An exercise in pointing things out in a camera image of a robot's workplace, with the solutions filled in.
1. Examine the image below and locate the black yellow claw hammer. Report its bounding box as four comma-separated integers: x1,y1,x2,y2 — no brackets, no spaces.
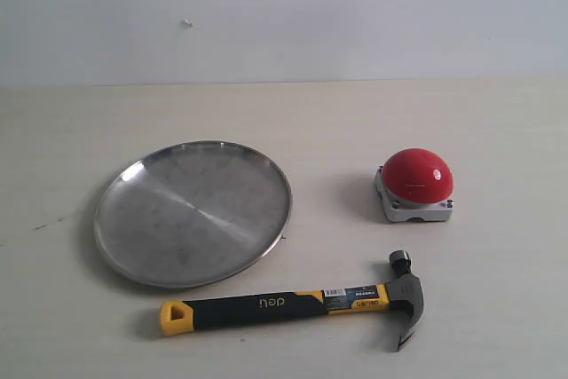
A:
159,250,424,347

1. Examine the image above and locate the red dome push button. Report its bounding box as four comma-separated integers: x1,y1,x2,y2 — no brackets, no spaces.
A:
374,148,454,223

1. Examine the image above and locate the round stainless steel plate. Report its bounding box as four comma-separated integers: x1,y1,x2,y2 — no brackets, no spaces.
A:
93,140,292,289

